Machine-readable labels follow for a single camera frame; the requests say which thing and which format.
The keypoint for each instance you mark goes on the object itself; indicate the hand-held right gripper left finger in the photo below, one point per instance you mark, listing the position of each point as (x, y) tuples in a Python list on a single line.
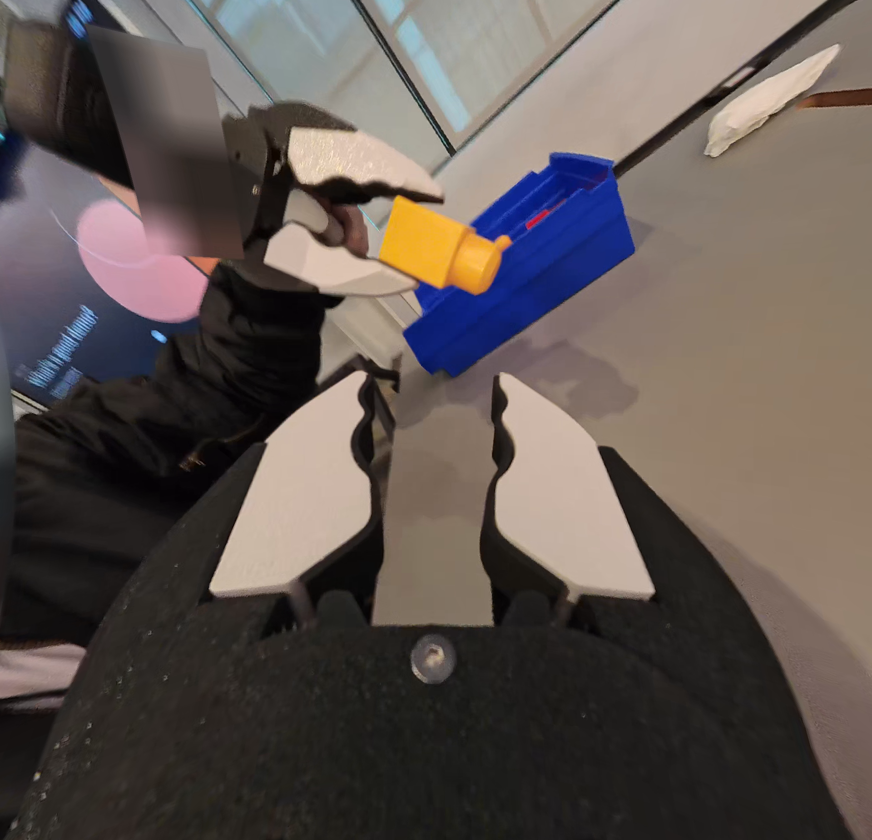
[(293, 506)]

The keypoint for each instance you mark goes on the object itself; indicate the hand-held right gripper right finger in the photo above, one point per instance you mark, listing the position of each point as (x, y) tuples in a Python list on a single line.
[(566, 506)]

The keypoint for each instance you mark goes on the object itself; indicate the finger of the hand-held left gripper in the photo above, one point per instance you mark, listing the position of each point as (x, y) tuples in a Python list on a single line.
[(320, 268), (348, 161)]

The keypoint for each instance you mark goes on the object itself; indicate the yellow mega block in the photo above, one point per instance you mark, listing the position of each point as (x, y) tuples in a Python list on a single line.
[(429, 241)]

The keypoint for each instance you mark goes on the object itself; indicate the blue storage bin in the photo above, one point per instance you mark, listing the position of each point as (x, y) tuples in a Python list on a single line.
[(532, 288)]

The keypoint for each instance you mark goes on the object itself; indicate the glass window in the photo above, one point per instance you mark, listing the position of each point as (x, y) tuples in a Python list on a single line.
[(477, 36)]

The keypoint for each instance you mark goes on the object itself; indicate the computer monitor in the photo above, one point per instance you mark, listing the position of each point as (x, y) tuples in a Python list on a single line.
[(82, 309)]

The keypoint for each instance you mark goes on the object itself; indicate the person's white garment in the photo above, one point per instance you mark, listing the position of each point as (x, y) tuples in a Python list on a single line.
[(34, 677)]

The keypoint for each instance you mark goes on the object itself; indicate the white cloth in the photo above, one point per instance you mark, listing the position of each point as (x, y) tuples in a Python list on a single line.
[(763, 104)]

